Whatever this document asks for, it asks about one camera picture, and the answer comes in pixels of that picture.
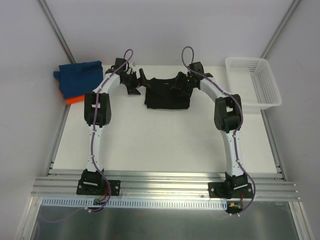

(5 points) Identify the white perforated plastic basket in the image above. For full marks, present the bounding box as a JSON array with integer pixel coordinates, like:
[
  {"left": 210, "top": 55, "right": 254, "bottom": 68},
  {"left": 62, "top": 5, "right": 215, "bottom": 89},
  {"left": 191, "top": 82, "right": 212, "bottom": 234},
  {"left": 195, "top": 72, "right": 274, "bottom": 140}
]
[{"left": 225, "top": 57, "right": 282, "bottom": 113}]

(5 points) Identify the white slotted cable duct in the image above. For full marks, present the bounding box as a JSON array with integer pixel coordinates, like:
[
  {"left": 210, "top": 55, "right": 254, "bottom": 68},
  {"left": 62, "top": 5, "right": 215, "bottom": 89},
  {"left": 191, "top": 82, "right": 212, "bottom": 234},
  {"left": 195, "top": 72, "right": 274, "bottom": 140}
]
[{"left": 41, "top": 196, "right": 227, "bottom": 210}]

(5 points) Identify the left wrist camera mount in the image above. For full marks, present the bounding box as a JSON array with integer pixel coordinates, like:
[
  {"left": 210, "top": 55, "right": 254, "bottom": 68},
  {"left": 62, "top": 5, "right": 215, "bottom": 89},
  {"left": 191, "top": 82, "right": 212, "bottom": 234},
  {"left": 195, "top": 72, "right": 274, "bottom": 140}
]
[{"left": 129, "top": 62, "right": 136, "bottom": 72}]

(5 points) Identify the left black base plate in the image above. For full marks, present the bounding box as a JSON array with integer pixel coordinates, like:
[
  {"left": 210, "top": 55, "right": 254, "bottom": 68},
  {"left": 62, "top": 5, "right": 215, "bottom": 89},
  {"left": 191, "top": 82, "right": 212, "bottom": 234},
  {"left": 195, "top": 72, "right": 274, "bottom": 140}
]
[{"left": 76, "top": 179, "right": 121, "bottom": 196}]

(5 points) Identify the black t shirt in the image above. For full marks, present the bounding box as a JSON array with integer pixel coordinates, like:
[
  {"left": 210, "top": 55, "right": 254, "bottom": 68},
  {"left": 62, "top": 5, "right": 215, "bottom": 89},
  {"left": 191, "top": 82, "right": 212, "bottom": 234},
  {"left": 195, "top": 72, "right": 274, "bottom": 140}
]
[{"left": 144, "top": 78, "right": 193, "bottom": 110}]

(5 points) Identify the aluminium frame rail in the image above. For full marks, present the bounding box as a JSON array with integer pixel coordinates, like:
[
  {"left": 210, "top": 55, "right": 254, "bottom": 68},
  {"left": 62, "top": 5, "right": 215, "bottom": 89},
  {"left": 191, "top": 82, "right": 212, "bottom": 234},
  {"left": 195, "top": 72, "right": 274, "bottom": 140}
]
[{"left": 31, "top": 169, "right": 302, "bottom": 202}]

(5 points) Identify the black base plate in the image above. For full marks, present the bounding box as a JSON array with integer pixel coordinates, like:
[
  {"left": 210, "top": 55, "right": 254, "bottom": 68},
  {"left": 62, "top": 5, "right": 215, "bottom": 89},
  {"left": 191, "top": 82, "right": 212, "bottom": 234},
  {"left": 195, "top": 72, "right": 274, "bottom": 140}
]
[
  {"left": 76, "top": 179, "right": 121, "bottom": 196},
  {"left": 207, "top": 182, "right": 253, "bottom": 200}
]

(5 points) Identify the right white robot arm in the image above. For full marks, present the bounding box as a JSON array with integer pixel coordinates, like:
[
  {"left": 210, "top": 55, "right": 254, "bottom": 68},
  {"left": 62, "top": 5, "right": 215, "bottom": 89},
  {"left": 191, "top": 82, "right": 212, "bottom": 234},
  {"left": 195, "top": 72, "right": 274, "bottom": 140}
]
[{"left": 121, "top": 61, "right": 250, "bottom": 199}]

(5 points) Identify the folded orange t shirt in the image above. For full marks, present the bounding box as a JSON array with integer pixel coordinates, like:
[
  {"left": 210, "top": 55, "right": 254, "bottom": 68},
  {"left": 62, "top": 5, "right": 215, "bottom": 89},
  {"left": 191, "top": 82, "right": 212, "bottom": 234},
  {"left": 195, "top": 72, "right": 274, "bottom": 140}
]
[{"left": 65, "top": 95, "right": 85, "bottom": 105}]

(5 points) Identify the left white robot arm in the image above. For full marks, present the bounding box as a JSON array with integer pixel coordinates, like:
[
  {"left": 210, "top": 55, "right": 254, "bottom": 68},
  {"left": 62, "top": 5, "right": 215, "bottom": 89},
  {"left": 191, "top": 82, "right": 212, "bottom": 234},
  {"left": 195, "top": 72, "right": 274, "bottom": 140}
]
[{"left": 81, "top": 58, "right": 144, "bottom": 194}]

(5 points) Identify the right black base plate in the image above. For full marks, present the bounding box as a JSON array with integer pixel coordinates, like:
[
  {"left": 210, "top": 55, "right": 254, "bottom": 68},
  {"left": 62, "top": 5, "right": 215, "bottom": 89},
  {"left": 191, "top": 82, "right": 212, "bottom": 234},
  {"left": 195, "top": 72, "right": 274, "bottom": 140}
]
[{"left": 207, "top": 182, "right": 253, "bottom": 200}]

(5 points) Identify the folded blue t shirt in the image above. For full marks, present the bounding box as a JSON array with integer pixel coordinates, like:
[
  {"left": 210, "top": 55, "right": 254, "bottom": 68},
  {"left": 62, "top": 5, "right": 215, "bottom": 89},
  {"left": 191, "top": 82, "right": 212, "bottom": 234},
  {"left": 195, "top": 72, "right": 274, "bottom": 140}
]
[{"left": 53, "top": 60, "right": 104, "bottom": 100}]

